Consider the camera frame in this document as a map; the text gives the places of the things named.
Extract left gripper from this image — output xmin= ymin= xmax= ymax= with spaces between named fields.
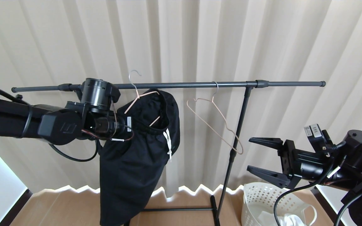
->
xmin=94 ymin=115 xmax=134 ymax=142

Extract black shorts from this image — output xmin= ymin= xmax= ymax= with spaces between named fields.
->
xmin=98 ymin=89 xmax=181 ymax=226

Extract white laundry basket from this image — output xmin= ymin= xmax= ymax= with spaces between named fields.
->
xmin=241 ymin=182 xmax=318 ymax=226

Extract beige curtain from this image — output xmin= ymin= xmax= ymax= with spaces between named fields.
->
xmin=0 ymin=0 xmax=362 ymax=201

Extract white garment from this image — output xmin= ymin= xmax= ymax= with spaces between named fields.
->
xmin=258 ymin=211 xmax=308 ymax=226

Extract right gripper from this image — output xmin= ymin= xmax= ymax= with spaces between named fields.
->
xmin=246 ymin=137 xmax=336 ymax=190

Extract black clothes rack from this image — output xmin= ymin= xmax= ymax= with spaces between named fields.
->
xmin=11 ymin=79 xmax=327 ymax=226

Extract pink clothes hanger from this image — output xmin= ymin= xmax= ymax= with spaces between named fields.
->
xmin=186 ymin=81 xmax=244 ymax=155
xmin=123 ymin=69 xmax=161 ymax=128

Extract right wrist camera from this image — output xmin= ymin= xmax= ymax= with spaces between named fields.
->
xmin=303 ymin=123 xmax=336 ymax=158

